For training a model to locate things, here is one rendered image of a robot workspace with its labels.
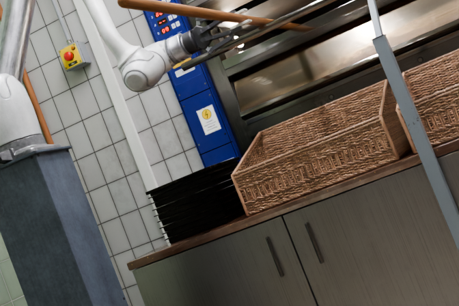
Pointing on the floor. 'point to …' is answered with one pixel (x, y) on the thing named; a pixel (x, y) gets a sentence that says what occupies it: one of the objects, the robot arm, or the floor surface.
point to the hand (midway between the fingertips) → (239, 19)
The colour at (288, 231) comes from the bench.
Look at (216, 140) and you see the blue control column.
